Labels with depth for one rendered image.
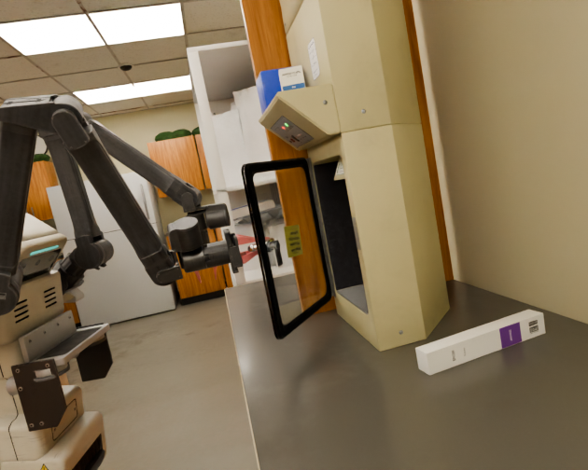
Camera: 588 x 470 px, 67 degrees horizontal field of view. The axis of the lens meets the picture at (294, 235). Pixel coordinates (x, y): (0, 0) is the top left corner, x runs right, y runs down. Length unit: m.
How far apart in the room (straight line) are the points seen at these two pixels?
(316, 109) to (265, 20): 0.48
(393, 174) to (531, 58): 0.38
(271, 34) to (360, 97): 0.46
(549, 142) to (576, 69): 0.15
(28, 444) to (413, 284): 0.97
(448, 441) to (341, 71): 0.68
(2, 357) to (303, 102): 0.92
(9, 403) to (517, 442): 1.11
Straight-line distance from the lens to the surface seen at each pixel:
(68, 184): 1.43
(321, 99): 0.93
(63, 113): 0.88
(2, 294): 1.04
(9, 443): 1.34
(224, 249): 1.05
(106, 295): 6.01
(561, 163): 1.09
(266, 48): 1.33
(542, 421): 0.76
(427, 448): 0.71
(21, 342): 1.22
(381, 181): 0.95
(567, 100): 1.06
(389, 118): 0.97
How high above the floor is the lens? 1.34
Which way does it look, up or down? 7 degrees down
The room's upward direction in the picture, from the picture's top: 11 degrees counter-clockwise
